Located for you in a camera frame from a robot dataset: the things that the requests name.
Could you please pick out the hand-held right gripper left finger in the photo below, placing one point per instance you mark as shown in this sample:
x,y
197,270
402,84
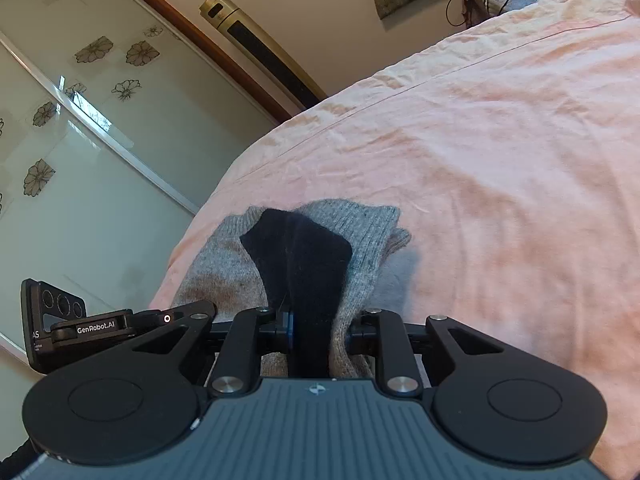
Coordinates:
x,y
289,331

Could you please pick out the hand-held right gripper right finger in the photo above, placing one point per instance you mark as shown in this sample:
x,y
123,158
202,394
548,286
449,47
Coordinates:
x,y
362,336

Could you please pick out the grey sweater with navy sleeves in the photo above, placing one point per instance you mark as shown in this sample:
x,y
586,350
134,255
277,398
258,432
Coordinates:
x,y
235,270

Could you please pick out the flower print glass wardrobe door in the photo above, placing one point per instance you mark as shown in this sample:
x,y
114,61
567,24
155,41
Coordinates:
x,y
100,135

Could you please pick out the pink bed sheet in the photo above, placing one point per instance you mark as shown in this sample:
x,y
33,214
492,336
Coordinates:
x,y
475,160

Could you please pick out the gold tower fan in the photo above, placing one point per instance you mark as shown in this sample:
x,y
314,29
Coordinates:
x,y
270,47

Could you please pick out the wooden door frame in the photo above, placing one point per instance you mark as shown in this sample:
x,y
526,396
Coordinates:
x,y
200,40

